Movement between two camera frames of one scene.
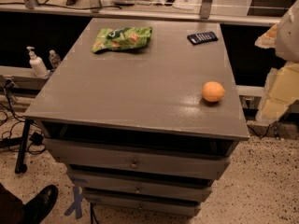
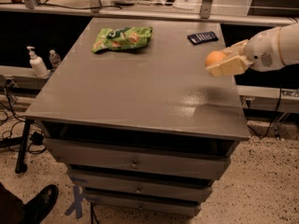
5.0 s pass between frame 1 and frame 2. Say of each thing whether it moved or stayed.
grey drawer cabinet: stayed
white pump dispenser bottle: stayed
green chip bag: stayed
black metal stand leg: stayed
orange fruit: moved
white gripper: moved
